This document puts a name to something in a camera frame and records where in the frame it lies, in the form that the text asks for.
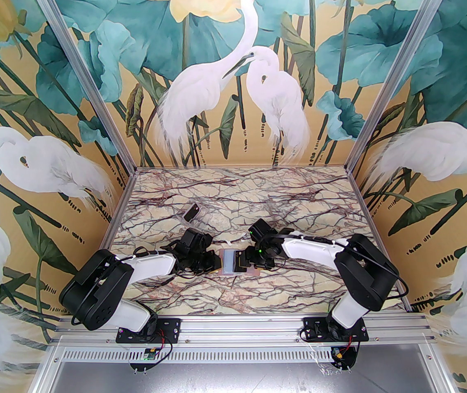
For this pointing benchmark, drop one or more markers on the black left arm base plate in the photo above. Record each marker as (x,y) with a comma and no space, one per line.
(172,328)

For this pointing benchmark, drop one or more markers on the black bracket with yellow connector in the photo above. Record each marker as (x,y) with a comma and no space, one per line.
(342,356)

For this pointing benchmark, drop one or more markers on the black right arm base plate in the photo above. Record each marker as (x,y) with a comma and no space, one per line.
(313,328)

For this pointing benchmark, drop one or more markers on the aluminium frame post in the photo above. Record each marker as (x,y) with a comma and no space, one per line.
(88,76)
(394,76)

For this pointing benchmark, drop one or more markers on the grey metal sheet panel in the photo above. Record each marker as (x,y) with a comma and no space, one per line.
(241,379)

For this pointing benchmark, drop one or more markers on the aluminium mounting rail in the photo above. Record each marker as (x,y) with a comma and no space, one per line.
(241,330)

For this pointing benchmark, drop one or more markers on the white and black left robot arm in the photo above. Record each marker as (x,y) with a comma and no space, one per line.
(151,262)

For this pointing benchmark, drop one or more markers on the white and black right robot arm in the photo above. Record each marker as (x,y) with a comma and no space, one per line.
(311,250)

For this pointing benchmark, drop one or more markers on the black credit card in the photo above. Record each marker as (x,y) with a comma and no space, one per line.
(192,213)

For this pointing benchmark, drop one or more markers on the perforated metal strip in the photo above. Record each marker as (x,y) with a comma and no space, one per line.
(241,354)

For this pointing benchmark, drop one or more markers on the aluminium table side rail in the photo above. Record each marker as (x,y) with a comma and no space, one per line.
(363,203)
(121,203)

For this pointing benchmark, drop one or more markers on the pink card holder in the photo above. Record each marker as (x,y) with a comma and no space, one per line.
(229,262)

